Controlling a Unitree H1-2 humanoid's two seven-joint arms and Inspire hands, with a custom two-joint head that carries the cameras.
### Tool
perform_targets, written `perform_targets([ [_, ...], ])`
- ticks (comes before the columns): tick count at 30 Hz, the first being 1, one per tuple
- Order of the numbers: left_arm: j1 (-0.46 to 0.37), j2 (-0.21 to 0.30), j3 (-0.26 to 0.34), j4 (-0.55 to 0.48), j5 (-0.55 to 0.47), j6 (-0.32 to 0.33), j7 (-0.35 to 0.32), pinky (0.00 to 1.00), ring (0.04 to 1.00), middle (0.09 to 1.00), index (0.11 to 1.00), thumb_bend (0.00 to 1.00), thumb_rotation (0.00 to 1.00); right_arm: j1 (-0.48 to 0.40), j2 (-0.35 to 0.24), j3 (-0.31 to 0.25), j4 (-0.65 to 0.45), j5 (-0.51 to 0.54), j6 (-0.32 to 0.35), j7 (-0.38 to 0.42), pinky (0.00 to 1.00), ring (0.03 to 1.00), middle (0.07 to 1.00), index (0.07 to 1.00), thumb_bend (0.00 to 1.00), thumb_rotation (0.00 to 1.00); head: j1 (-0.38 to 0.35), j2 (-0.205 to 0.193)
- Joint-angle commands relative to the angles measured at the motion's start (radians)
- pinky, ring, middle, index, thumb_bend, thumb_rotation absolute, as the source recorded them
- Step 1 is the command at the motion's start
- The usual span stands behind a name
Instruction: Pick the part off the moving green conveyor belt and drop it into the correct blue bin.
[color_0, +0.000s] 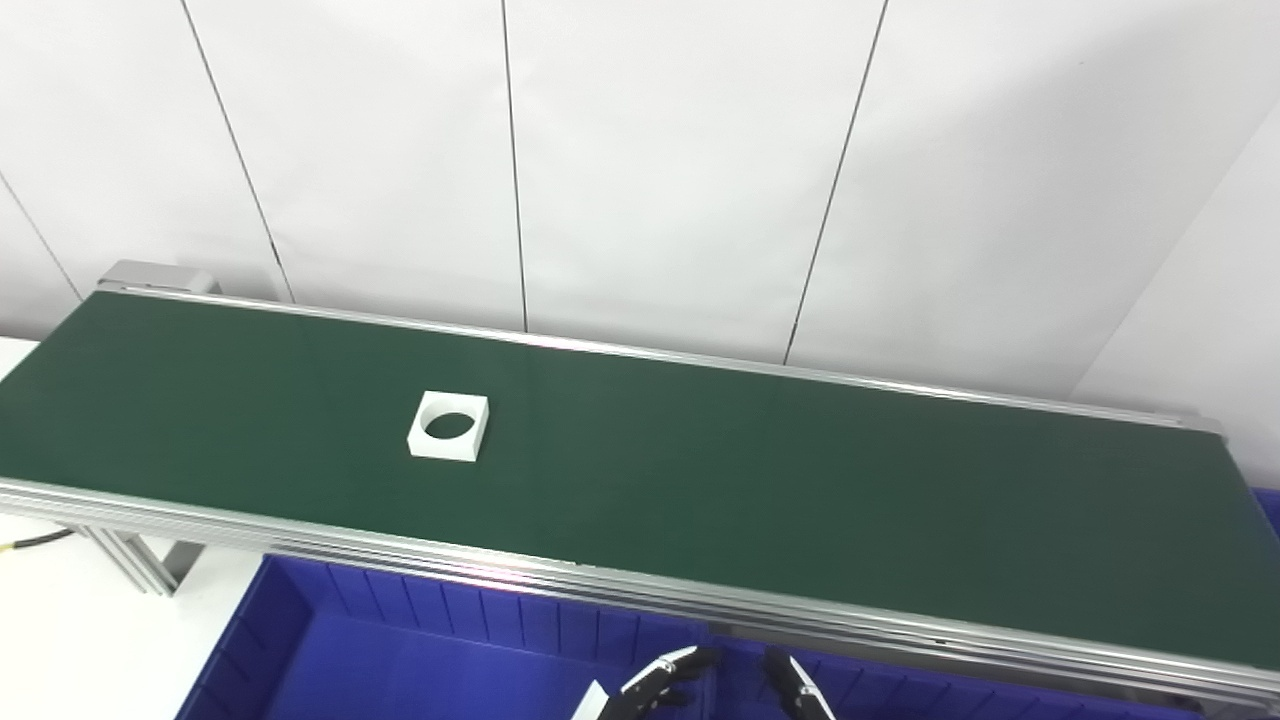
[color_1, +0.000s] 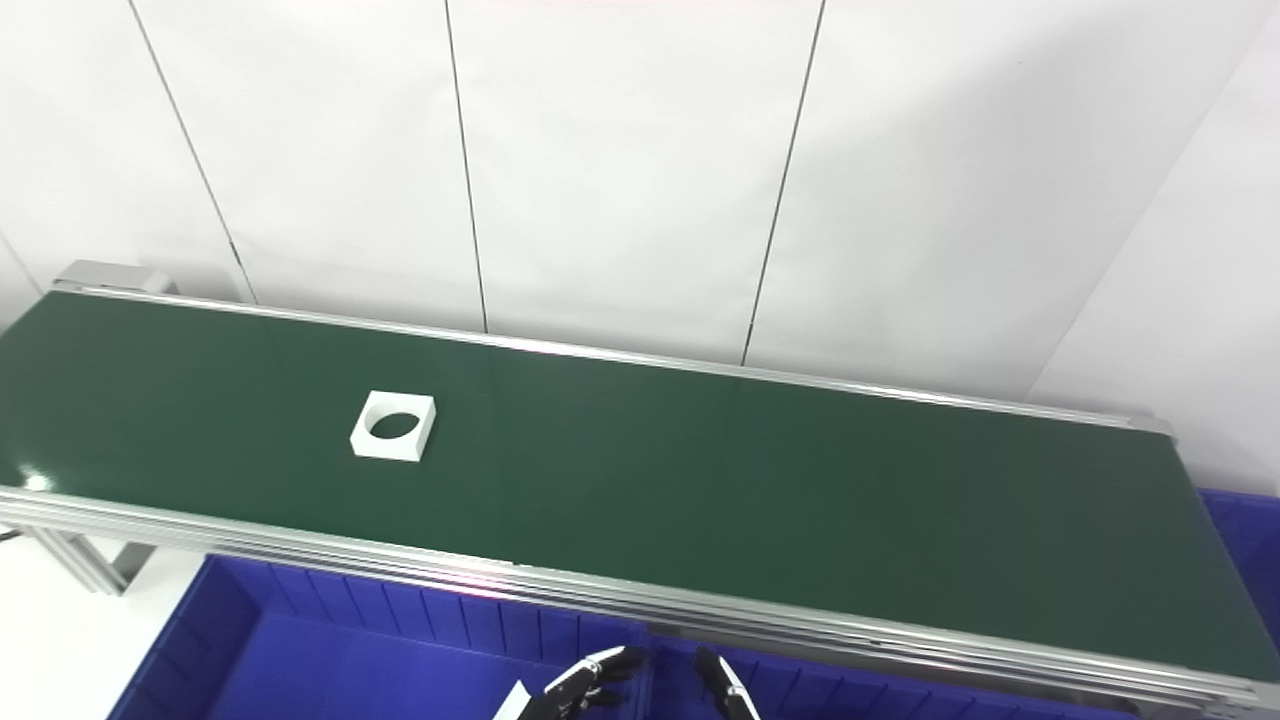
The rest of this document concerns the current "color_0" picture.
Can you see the robot right hand white black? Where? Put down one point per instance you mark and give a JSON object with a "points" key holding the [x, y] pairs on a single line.
{"points": [[795, 690]]}

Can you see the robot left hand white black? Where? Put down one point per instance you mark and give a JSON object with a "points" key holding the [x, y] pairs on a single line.
{"points": [[650, 685]]}

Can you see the white square part round hole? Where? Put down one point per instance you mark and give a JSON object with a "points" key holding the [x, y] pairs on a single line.
{"points": [[478, 445]]}

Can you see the green conveyor belt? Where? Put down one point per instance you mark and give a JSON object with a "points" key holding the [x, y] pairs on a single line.
{"points": [[600, 585], [700, 470]]}

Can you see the blue plastic bin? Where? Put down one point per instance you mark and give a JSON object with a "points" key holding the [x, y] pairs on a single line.
{"points": [[420, 650], [1270, 515], [950, 700]]}

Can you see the aluminium conveyor leg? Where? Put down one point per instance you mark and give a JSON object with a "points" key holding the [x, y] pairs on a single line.
{"points": [[130, 560]]}

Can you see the grey conveyor motor box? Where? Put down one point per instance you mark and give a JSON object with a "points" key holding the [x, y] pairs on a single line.
{"points": [[160, 277]]}

